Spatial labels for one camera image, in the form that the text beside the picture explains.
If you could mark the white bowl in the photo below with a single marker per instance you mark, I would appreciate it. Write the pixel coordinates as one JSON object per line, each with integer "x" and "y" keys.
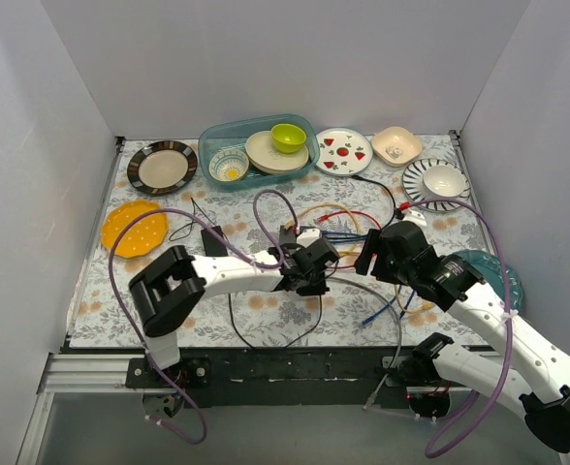
{"x": 444, "y": 182}

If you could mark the black power adapter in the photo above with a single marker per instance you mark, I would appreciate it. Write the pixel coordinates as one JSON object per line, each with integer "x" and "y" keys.
{"x": 212, "y": 239}

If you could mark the aluminium frame rail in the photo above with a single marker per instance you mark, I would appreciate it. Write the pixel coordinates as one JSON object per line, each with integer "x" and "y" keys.
{"x": 92, "y": 408}

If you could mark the blue patterned small bowl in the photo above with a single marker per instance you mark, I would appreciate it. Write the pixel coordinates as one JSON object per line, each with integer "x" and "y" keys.
{"x": 229, "y": 165}

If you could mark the blue striped plate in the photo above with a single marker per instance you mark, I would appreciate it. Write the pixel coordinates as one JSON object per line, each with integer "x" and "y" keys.
{"x": 412, "y": 181}

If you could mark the brown rimmed plate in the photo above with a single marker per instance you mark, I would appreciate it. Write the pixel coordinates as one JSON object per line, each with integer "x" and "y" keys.
{"x": 162, "y": 167}

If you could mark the beige plate stack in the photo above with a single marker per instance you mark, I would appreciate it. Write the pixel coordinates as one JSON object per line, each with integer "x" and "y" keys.
{"x": 262, "y": 153}

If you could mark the teal plastic basin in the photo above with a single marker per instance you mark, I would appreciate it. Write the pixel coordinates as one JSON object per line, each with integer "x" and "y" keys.
{"x": 235, "y": 134}

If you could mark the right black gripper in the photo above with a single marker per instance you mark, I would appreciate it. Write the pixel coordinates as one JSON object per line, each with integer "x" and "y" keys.
{"x": 377, "y": 250}

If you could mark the white plate red shapes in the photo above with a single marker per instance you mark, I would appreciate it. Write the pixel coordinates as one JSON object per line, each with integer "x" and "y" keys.
{"x": 343, "y": 152}

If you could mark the floral table mat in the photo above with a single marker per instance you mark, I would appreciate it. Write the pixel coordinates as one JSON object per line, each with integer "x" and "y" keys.
{"x": 357, "y": 310}

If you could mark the lime green bowl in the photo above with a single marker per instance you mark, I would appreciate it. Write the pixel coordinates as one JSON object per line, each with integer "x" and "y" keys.
{"x": 288, "y": 138}

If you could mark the teal scalloped plate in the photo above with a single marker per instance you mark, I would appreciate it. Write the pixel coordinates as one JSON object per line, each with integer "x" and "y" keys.
{"x": 489, "y": 266}

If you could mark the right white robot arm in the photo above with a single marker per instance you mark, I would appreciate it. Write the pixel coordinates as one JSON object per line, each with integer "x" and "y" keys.
{"x": 533, "y": 381}

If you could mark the yellow dotted plate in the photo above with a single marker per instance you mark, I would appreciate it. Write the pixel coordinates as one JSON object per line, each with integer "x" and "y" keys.
{"x": 143, "y": 237}

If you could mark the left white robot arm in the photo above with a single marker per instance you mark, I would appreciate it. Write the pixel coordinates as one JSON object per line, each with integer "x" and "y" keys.
{"x": 167, "y": 290}

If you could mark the beige square panda bowl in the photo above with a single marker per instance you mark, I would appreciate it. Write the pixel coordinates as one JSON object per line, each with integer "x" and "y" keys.
{"x": 396, "y": 146}

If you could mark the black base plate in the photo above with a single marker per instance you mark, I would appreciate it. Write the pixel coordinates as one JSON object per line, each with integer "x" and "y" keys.
{"x": 296, "y": 376}

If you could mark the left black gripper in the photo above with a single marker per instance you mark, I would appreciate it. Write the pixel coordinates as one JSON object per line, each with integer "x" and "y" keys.
{"x": 324, "y": 252}

